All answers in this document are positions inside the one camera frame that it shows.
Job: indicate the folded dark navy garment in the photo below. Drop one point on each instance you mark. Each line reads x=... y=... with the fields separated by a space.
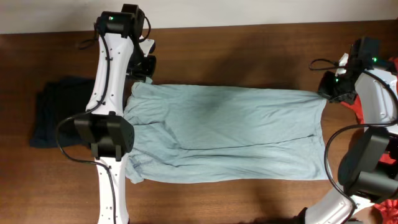
x=56 y=102

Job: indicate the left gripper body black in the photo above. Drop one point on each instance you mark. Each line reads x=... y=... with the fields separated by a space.
x=141 y=66

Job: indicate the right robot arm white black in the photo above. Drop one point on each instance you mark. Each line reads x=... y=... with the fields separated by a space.
x=336 y=206

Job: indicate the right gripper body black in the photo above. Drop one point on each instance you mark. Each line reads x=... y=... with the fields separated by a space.
x=337 y=89

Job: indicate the red t-shirt white print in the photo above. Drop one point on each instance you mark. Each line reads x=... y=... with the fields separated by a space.
x=369 y=169

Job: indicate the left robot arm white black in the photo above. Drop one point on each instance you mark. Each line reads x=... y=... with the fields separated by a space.
x=123 y=53

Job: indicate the light blue grey t-shirt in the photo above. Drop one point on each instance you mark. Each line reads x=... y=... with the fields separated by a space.
x=188 y=134

